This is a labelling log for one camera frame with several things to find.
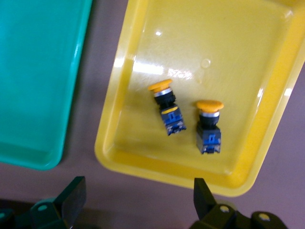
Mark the green plastic tray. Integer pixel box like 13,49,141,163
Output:
0,0,93,171

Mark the yellow mushroom push button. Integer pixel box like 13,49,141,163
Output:
147,79,187,137
195,100,225,155

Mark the yellow plastic tray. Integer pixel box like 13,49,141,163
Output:
94,0,305,198

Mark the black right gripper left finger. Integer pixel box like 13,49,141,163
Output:
54,176,87,226

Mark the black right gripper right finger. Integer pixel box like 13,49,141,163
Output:
193,178,217,222

